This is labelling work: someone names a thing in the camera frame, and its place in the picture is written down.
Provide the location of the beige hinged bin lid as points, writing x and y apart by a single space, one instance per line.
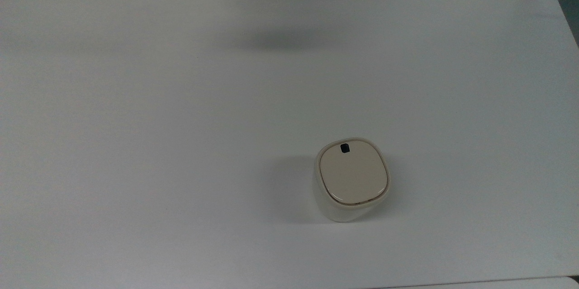
353 176

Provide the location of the cream plastic trash bin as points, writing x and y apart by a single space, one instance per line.
332 212

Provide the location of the white adjoining table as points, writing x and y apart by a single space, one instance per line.
497 283

